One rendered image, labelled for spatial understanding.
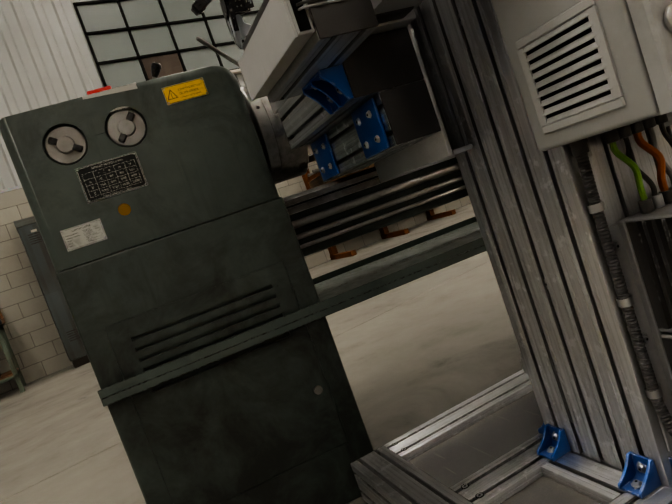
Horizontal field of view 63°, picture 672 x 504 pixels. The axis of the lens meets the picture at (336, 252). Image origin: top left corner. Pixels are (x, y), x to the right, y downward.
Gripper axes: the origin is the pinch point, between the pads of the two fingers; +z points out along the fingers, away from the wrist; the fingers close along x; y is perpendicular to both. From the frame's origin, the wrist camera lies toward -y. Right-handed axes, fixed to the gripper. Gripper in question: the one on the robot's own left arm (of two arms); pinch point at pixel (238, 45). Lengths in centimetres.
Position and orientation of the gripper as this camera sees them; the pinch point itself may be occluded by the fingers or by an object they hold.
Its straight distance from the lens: 176.4
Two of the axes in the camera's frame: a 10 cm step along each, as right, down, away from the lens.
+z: 2.6, 9.2, 3.1
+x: -3.4, -2.1, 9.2
